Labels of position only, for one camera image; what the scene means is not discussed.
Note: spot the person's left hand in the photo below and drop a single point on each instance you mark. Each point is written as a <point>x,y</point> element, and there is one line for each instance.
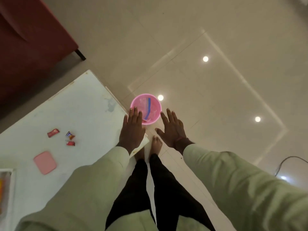
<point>131,134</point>

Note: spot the person's right hand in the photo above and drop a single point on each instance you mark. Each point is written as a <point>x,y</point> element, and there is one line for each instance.
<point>173,132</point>

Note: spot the person's right middle finger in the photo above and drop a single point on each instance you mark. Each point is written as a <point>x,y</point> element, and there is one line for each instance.
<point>170,115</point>

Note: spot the person's left middle finger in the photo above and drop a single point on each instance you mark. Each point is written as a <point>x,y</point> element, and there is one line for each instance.
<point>135,114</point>

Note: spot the person's right thumb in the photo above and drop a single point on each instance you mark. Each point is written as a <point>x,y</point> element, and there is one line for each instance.
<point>159,132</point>

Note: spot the person's right little finger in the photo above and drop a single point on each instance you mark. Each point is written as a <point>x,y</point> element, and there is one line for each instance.
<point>181,123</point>

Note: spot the person's left little finger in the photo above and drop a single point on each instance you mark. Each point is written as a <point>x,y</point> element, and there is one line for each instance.
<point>125,120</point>

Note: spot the person's left forearm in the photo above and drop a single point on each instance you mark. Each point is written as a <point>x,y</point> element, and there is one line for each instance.
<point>84,187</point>

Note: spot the person's right forearm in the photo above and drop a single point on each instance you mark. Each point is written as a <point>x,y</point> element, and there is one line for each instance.
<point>240,187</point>

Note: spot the person's right foot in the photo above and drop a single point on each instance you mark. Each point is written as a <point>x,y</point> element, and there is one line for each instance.
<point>156,145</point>

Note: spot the person's foot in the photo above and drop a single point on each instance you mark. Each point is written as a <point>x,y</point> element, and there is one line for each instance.
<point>156,145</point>
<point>140,153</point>

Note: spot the blue wrapper strip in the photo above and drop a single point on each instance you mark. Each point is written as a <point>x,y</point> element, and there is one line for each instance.
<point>148,109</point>

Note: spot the pink plastic bucket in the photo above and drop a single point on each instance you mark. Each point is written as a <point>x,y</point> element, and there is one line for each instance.
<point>155,107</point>

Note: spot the person's left foot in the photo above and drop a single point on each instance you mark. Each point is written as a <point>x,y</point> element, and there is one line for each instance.
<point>140,153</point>

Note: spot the multicolour candy wrapper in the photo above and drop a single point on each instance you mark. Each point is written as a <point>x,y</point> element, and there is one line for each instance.
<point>70,135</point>

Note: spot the small red candy wrapper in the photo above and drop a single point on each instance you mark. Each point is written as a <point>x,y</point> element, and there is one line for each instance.
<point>70,143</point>

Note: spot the person's right leg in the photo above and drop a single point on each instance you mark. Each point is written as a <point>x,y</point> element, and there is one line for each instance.
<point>173,192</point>

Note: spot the person's leg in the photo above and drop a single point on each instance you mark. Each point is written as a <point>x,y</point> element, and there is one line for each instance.
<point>131,192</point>
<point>173,192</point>

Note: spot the person's left leg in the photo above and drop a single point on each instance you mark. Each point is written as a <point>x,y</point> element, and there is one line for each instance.
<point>131,192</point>

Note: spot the long red candy wrapper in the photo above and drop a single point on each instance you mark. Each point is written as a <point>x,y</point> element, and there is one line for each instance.
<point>53,133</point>

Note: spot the black sofa leg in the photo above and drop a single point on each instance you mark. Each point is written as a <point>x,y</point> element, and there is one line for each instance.
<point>80,54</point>

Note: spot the pink square lid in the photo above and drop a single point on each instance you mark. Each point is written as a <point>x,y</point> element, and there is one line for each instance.
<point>45,162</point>

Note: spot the light green shirt hem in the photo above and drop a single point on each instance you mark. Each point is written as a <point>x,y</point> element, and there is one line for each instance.
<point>142,222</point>

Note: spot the red sofa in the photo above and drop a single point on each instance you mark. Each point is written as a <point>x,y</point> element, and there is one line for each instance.
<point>26,43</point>

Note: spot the white tray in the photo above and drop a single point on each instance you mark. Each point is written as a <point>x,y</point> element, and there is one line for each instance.
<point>6,192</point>

